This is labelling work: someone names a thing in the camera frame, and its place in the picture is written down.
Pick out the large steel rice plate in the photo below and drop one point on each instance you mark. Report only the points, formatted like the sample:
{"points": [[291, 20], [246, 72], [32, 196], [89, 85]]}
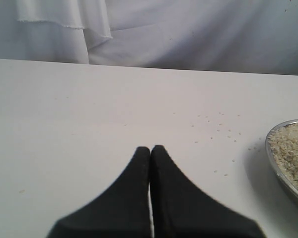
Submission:
{"points": [[281, 145]]}

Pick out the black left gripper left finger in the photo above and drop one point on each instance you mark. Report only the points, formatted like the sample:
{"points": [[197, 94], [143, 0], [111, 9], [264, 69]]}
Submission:
{"points": [[121, 211]]}

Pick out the white backdrop cloth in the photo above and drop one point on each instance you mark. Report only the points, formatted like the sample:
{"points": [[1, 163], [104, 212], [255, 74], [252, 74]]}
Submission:
{"points": [[258, 36]]}

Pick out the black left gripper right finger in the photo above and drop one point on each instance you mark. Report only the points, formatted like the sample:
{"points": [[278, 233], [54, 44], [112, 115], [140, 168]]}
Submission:
{"points": [[182, 210]]}

